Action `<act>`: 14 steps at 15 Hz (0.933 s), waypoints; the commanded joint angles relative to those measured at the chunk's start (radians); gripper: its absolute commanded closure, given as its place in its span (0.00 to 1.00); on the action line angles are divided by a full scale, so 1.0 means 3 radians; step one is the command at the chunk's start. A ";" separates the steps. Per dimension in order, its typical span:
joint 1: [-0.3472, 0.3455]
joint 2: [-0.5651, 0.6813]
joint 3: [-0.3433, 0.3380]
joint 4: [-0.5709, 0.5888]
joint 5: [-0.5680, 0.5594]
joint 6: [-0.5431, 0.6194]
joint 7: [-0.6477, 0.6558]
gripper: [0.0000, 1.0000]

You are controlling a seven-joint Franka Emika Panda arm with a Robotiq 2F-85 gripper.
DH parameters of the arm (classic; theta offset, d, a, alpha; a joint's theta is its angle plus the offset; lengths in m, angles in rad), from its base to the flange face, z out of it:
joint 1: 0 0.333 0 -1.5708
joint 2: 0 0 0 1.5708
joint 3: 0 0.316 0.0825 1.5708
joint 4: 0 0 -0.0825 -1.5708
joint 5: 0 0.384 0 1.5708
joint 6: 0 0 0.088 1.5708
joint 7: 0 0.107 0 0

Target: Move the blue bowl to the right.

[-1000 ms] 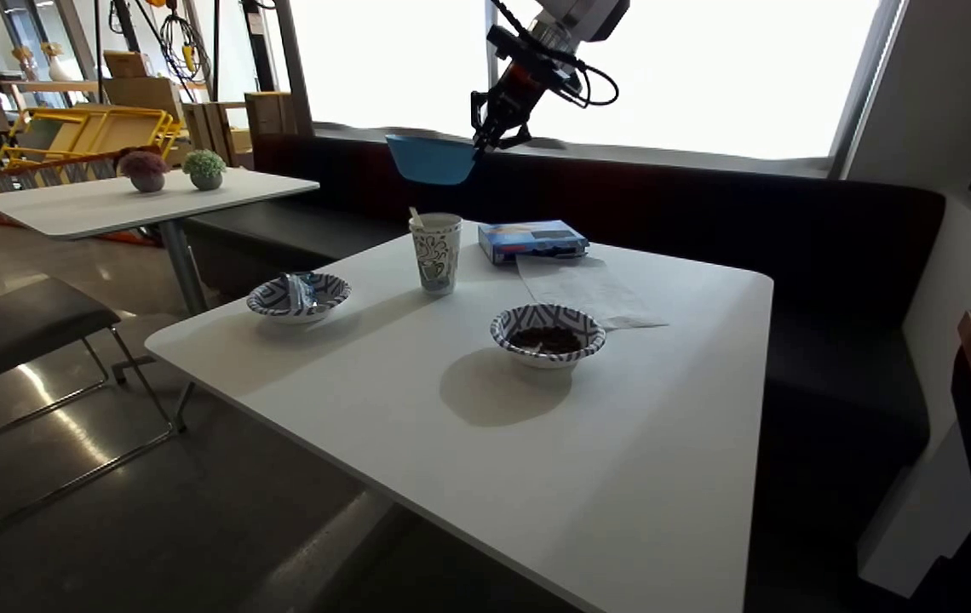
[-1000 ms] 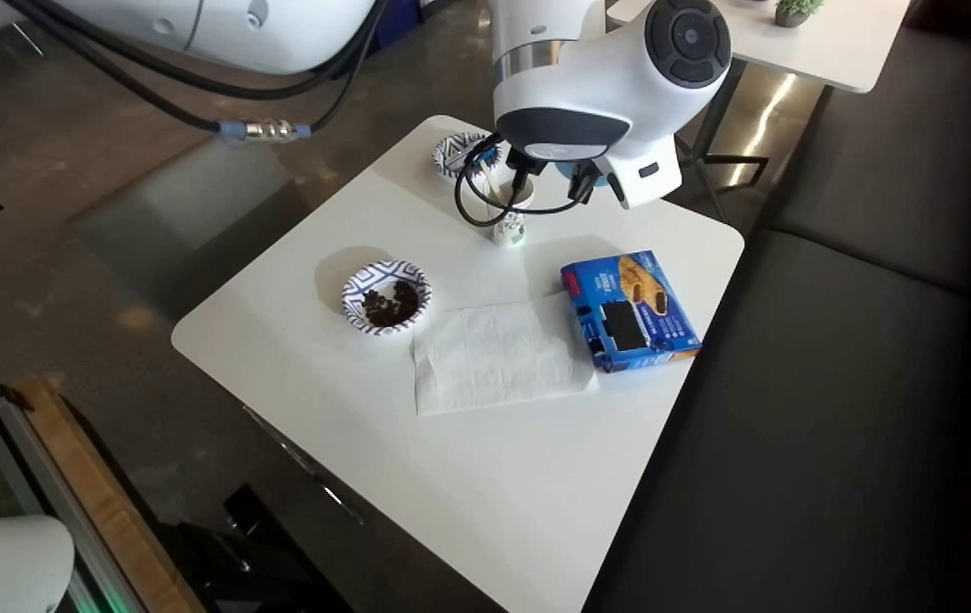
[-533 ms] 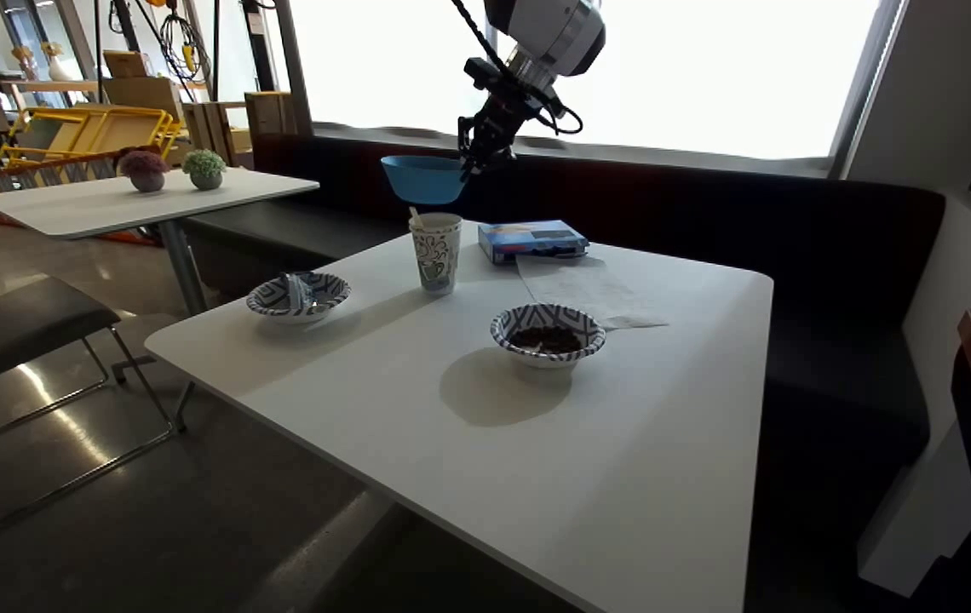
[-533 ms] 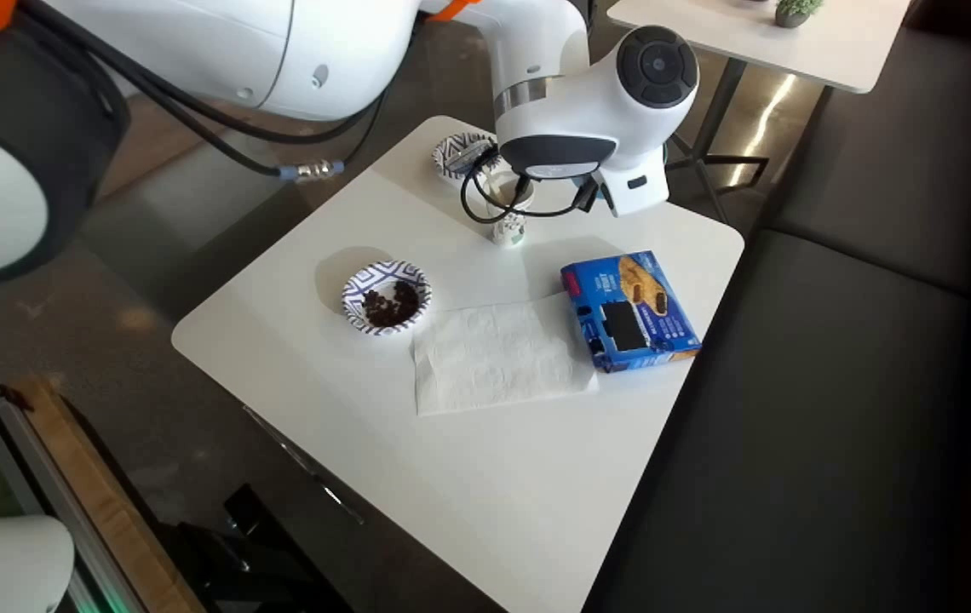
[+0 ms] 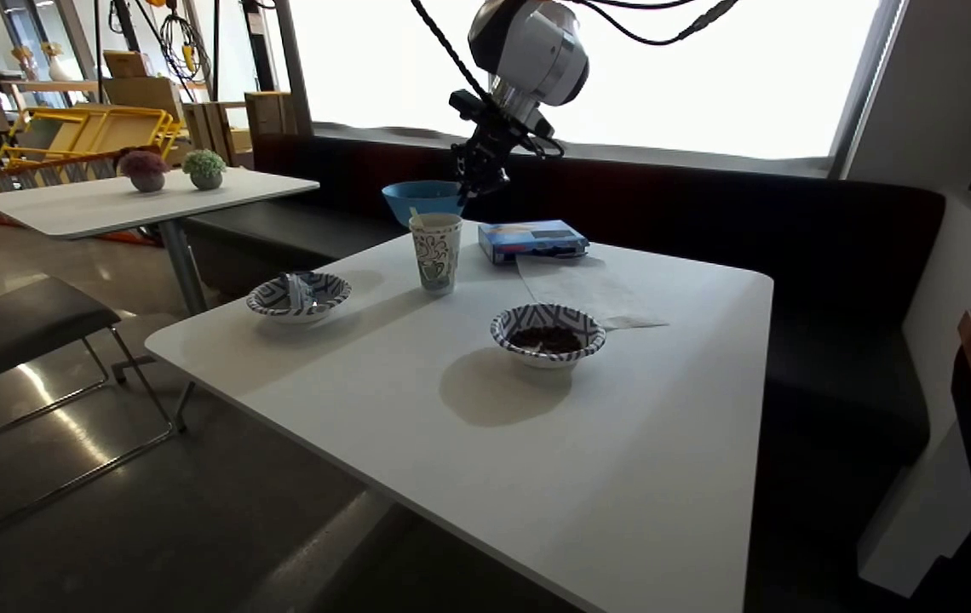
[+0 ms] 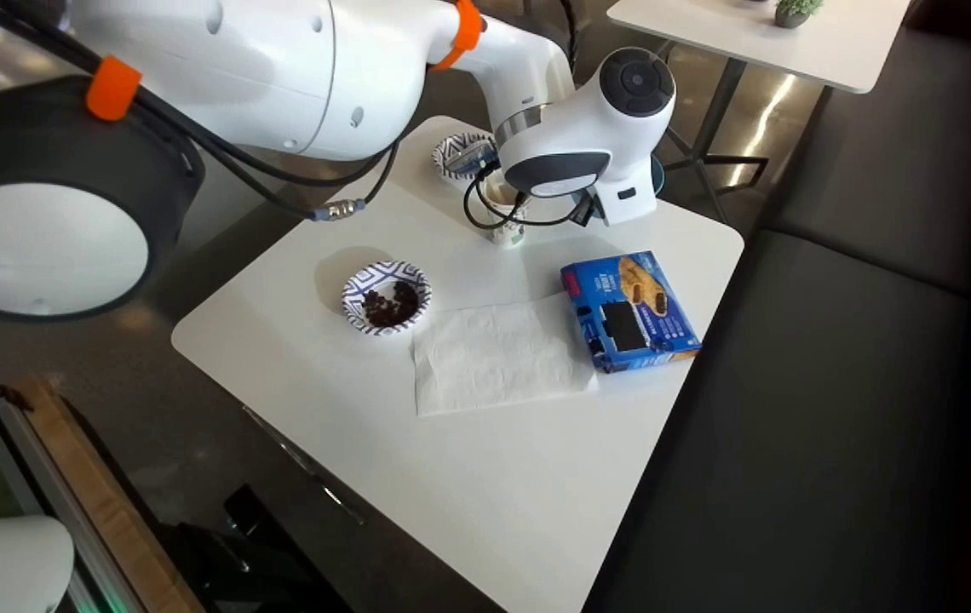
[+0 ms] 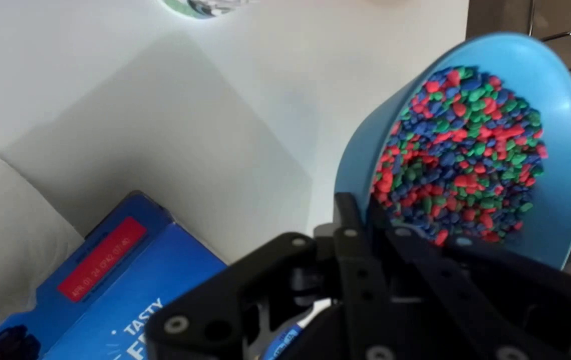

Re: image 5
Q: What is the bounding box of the white paper napkin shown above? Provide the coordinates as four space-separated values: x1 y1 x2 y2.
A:
514 252 670 332

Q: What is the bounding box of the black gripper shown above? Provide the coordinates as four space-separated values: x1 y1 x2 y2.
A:
447 84 567 219

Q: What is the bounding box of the green round ball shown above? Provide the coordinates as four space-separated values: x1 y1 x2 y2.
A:
180 145 230 194

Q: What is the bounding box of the cardboard box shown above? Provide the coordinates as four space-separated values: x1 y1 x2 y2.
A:
104 47 191 114

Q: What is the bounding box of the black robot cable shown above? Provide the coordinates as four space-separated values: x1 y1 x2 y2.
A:
408 0 742 113

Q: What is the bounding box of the patterned paper bowl with chocolate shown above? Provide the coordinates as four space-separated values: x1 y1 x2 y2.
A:
487 298 611 372

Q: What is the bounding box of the patterned paper cup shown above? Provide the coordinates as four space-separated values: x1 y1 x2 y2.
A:
408 206 466 298

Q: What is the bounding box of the white side table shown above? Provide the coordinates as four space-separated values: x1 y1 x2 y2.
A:
0 163 324 315

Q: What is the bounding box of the yellow cart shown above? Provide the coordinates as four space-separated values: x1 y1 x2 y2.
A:
0 102 191 171

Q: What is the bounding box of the black stool with metal legs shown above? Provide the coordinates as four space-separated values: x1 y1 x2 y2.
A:
0 276 194 558

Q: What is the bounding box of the blue cookie box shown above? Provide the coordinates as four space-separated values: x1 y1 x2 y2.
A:
475 219 592 268

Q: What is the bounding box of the black bench sofa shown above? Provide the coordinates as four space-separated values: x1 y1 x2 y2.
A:
184 118 946 613

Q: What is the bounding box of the blue plastic bowl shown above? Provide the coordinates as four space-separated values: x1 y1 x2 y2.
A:
378 178 466 232

